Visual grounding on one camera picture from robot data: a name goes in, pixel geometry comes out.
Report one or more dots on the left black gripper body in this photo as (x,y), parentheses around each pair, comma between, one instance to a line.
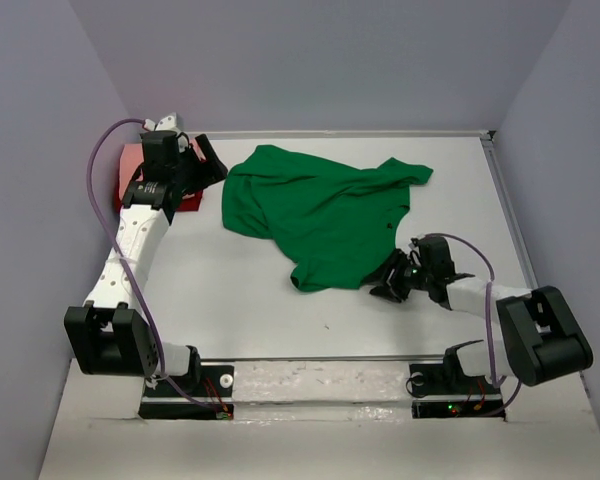
(188,171)

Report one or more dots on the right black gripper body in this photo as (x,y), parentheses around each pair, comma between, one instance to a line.
(420,274)

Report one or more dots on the green t-shirt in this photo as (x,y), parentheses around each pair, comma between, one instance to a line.
(335,222)

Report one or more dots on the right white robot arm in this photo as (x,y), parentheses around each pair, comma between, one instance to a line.
(532,335)

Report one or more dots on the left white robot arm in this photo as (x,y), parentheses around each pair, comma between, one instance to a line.
(113,332)

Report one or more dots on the dark red folded t-shirt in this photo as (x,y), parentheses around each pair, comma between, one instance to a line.
(190,203)

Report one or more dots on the pink folded t-shirt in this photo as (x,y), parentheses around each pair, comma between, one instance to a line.
(131,158)

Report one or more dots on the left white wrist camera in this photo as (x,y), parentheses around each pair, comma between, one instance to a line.
(170,122)

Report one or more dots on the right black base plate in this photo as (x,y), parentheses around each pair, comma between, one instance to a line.
(437,395)

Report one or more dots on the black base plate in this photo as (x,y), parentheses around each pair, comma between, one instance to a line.
(437,395)
(208,400)

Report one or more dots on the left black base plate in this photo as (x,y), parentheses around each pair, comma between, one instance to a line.
(208,400)

